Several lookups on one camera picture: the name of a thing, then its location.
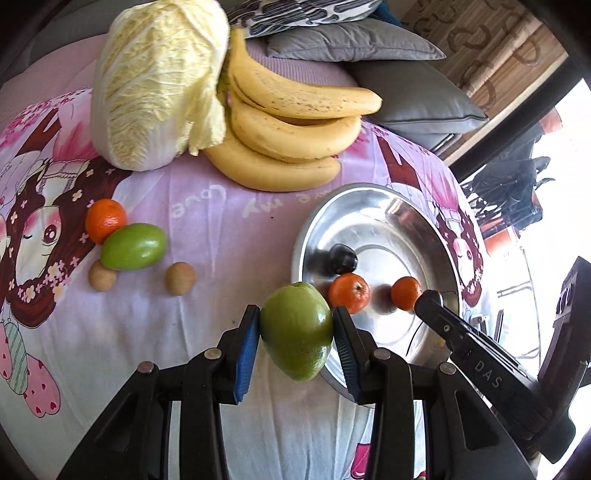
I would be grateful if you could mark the bottom yellow banana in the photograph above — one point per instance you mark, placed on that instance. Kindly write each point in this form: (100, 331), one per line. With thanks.
(262, 173)

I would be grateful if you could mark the large orange tangerine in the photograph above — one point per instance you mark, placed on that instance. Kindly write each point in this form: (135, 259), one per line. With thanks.
(351, 291)

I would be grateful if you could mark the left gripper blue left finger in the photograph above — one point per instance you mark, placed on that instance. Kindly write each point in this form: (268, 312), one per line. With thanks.
(246, 343)

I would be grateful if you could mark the grey leather cushion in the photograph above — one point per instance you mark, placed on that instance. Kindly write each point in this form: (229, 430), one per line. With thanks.
(419, 102)

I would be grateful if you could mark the cartoon print tablecloth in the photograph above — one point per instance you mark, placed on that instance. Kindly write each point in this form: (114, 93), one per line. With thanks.
(69, 348)

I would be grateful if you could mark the dark cherry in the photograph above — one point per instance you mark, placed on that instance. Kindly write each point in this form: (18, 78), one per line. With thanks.
(342, 259)

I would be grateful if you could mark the black white patterned pillow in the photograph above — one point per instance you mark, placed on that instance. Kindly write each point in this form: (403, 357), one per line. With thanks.
(265, 18)

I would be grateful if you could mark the grey fabric pillow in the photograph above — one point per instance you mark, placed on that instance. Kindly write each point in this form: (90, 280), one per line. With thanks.
(365, 40)

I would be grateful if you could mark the black stroller outside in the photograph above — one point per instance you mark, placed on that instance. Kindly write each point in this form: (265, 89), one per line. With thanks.
(503, 194)

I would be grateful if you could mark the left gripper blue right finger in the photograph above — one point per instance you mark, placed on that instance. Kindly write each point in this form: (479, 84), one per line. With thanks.
(352, 353)

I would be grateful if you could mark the top spotted banana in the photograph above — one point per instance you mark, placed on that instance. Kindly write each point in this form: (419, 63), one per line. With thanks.
(276, 95)

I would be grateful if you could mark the middle yellow banana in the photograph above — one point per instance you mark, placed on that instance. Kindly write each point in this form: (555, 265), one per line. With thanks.
(287, 142)

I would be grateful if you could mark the large stainless steel bowl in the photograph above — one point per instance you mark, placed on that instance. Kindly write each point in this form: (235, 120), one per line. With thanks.
(391, 238)

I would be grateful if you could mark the small tangerine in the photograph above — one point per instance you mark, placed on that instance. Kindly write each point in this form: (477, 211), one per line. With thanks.
(405, 292)

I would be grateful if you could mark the yellow banana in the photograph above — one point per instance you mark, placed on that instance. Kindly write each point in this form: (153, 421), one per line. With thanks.
(287, 142)
(262, 173)

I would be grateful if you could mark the green jujube fruit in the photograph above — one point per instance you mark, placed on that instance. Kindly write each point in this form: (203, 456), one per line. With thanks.
(134, 246)
(296, 327)

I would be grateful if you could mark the napa cabbage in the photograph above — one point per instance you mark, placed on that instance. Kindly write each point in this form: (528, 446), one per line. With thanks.
(155, 93)

